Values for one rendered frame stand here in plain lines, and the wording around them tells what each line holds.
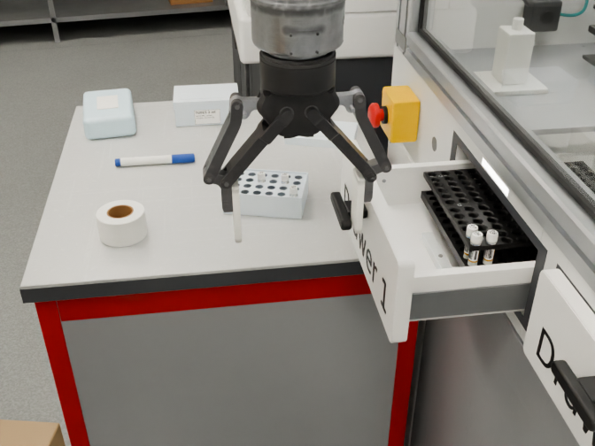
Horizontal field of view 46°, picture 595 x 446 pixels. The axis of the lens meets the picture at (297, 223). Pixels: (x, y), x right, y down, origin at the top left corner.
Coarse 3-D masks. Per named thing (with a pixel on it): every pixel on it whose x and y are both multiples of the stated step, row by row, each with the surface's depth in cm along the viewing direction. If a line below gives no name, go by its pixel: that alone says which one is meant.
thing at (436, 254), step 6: (426, 234) 89; (432, 234) 89; (426, 240) 88; (432, 240) 88; (426, 246) 88; (432, 246) 87; (438, 246) 87; (432, 252) 86; (438, 252) 86; (432, 258) 86; (438, 258) 84; (444, 258) 84; (438, 264) 84; (444, 264) 84
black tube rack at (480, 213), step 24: (432, 192) 94; (456, 192) 88; (480, 192) 88; (432, 216) 90; (480, 216) 83; (504, 216) 83; (456, 240) 84; (504, 240) 79; (528, 240) 79; (480, 264) 80
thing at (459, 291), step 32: (384, 192) 96; (416, 192) 97; (416, 224) 93; (416, 256) 87; (448, 256) 87; (416, 288) 75; (448, 288) 75; (480, 288) 76; (512, 288) 76; (416, 320) 77
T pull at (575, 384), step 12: (564, 360) 61; (552, 372) 61; (564, 372) 59; (564, 384) 59; (576, 384) 58; (588, 384) 58; (576, 396) 57; (588, 396) 57; (576, 408) 57; (588, 408) 56; (588, 420) 56
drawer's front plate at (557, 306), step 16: (544, 272) 69; (560, 272) 69; (544, 288) 69; (560, 288) 67; (544, 304) 69; (560, 304) 66; (576, 304) 65; (544, 320) 70; (560, 320) 66; (576, 320) 63; (592, 320) 63; (528, 336) 74; (544, 336) 70; (560, 336) 66; (576, 336) 64; (592, 336) 61; (528, 352) 74; (544, 352) 70; (560, 352) 67; (576, 352) 64; (592, 352) 61; (544, 368) 70; (576, 368) 64; (592, 368) 61; (544, 384) 71; (560, 400) 67; (576, 416) 65; (576, 432) 65; (592, 432) 62
